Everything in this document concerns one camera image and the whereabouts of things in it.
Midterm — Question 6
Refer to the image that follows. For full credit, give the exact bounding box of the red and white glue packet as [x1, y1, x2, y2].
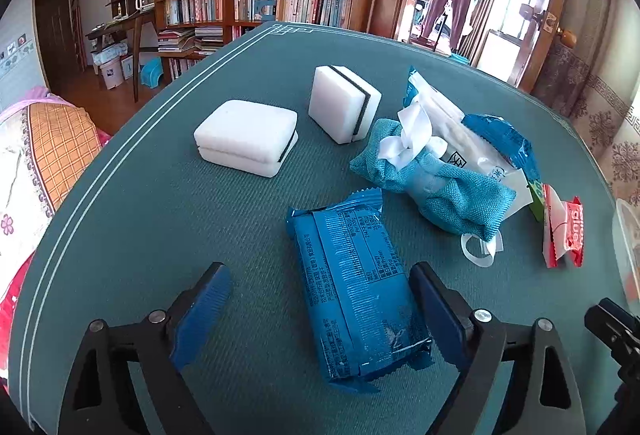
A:
[542, 184, 585, 268]

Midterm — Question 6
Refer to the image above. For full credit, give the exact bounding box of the blue snack packet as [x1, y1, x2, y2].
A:
[462, 114, 541, 182]
[285, 188, 433, 393]

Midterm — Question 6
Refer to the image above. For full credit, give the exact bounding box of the white plastic mask bag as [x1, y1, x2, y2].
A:
[378, 69, 533, 267]

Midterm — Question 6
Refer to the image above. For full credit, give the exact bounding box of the white sponge with black stripe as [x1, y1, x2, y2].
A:
[308, 65, 382, 145]

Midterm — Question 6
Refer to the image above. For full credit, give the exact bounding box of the clear plastic bowl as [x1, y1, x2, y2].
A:
[612, 199, 640, 316]

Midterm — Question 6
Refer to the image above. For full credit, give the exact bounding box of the green dotted box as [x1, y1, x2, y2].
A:
[528, 181, 546, 221]

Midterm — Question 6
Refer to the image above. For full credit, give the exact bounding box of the teal cloth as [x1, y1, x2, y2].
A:
[349, 119, 516, 242]

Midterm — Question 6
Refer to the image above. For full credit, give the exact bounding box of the patterned curtain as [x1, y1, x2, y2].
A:
[533, 0, 639, 209]

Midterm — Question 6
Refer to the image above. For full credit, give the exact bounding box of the bed with patterned quilt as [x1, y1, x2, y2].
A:
[0, 86, 111, 385]

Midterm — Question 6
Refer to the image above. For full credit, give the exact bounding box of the wooden door with knob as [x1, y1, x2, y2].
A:
[506, 0, 580, 94]

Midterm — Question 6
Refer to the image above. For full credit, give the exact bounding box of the white waste bin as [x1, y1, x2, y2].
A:
[100, 57, 125, 90]

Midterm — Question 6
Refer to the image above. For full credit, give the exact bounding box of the wooden side desk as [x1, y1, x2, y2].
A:
[86, 0, 157, 103]

